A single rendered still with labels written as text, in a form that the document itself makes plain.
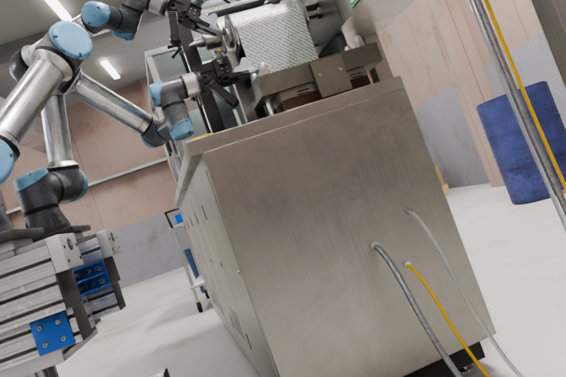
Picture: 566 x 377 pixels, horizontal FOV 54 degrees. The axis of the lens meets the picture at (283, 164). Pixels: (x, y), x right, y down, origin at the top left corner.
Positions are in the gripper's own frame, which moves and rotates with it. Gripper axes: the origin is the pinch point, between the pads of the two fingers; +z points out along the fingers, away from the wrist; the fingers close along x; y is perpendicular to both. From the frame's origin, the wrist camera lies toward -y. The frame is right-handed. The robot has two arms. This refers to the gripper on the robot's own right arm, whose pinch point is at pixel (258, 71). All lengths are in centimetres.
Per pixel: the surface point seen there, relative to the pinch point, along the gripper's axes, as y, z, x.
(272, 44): 7.6, 7.8, -0.2
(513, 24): 42, 329, 282
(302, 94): -14.9, 5.7, -18.9
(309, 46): 3.3, 19.8, -0.2
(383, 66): -8, 49, 13
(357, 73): -13.5, 24.8, -18.1
